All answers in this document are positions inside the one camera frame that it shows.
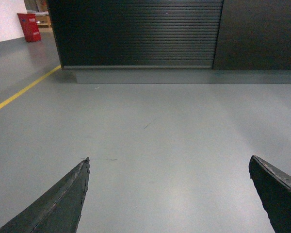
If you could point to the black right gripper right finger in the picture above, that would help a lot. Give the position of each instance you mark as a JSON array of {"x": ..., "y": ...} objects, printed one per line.
[{"x": 274, "y": 189}]

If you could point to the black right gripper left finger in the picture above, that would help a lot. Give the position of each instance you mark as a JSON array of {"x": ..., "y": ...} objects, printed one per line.
[{"x": 58, "y": 210}]

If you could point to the black checkout counter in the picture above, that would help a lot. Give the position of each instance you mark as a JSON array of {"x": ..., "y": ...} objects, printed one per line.
[{"x": 173, "y": 41}]

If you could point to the red box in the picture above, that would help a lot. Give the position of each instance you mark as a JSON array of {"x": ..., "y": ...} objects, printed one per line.
[{"x": 29, "y": 27}]

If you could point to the wooden pallet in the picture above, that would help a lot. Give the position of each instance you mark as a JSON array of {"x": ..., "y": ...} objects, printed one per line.
[{"x": 43, "y": 19}]

